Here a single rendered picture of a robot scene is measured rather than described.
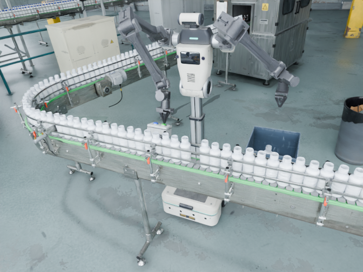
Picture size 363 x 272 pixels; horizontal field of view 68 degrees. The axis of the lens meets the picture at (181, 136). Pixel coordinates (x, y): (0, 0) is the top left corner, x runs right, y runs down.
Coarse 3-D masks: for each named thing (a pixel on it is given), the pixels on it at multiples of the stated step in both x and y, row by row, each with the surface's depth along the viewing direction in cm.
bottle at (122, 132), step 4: (120, 128) 161; (124, 128) 163; (120, 132) 162; (124, 132) 163; (120, 136) 162; (124, 136) 163; (120, 140) 164; (124, 140) 164; (120, 144) 166; (124, 144) 165; (128, 144) 167; (124, 148) 167
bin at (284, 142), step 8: (256, 128) 193; (264, 128) 191; (272, 128) 188; (256, 136) 197; (264, 136) 194; (272, 136) 191; (280, 136) 189; (288, 136) 186; (296, 136) 184; (248, 144) 178; (256, 144) 200; (264, 144) 198; (272, 144) 195; (280, 144) 192; (288, 144) 190; (296, 144) 187; (256, 152) 167; (280, 152) 196; (288, 152) 193; (296, 152) 181
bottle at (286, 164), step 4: (284, 156) 128; (288, 156) 128; (284, 160) 127; (288, 160) 126; (280, 164) 129; (284, 164) 128; (288, 164) 127; (280, 168) 129; (284, 168) 127; (288, 168) 127; (280, 172) 130; (284, 172) 128; (280, 176) 131; (284, 176) 130; (288, 176) 130; (284, 180) 131; (288, 180) 132; (280, 184) 133; (284, 184) 132; (288, 184) 134
